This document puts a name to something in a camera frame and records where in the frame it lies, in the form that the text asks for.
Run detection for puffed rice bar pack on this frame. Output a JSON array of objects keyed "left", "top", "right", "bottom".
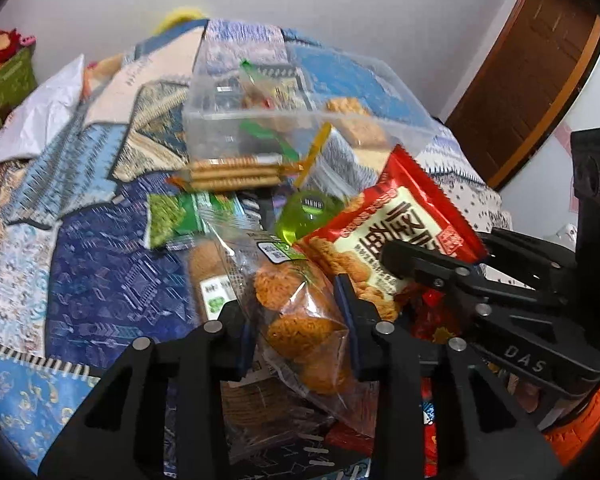
[{"left": 325, "top": 98, "right": 391, "bottom": 172}]

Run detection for green jelly cup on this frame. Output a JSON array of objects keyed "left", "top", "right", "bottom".
[{"left": 275, "top": 190, "right": 344, "bottom": 245}]

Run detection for orange cookies clear bag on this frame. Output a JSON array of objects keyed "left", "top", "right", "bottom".
[{"left": 210, "top": 226, "right": 378, "bottom": 437}]

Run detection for red walnut cookie bag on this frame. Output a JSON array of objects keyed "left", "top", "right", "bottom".
[{"left": 296, "top": 146, "right": 486, "bottom": 322}]

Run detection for green storage box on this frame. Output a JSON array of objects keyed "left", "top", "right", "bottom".
[{"left": 0, "top": 48, "right": 38, "bottom": 130}]

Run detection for green peas snack bag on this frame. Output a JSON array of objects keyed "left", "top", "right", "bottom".
[{"left": 143, "top": 192, "right": 258, "bottom": 249}]

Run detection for red plush toy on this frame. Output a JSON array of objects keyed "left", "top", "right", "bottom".
[{"left": 0, "top": 28, "right": 36, "bottom": 63}]

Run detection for long biscuits pack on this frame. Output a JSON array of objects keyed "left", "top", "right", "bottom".
[{"left": 166, "top": 154, "right": 306, "bottom": 193}]

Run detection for round biscuit pack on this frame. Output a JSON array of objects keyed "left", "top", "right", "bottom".
[{"left": 188, "top": 240, "right": 236, "bottom": 322}]

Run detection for cat ear crisps bag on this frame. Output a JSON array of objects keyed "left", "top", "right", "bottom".
[{"left": 238, "top": 60, "right": 312, "bottom": 160}]

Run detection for yellow foam hoop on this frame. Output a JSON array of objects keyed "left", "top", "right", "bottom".
[{"left": 154, "top": 6, "right": 207, "bottom": 35}]

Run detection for clear plastic storage bin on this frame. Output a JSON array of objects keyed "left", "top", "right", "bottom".
[{"left": 183, "top": 39, "right": 436, "bottom": 169}]

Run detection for white pillow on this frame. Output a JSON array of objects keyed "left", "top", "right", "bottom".
[{"left": 0, "top": 54, "right": 85, "bottom": 163}]

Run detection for brown wooden door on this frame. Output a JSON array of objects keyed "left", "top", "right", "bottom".
[{"left": 445, "top": 0, "right": 600, "bottom": 188}]

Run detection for patchwork patterned bedspread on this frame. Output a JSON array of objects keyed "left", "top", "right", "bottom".
[{"left": 0, "top": 18, "right": 514, "bottom": 478}]

